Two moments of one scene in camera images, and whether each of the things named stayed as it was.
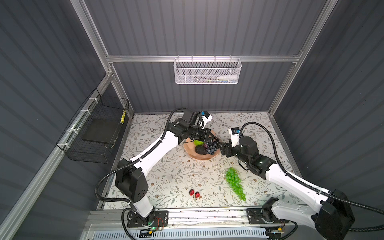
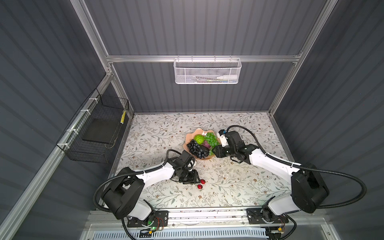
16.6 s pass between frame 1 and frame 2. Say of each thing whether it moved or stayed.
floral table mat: stayed
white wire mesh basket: stayed
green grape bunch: moved
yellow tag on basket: stayed
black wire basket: stayed
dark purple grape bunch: moved
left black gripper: moved
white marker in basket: stayed
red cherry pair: moved
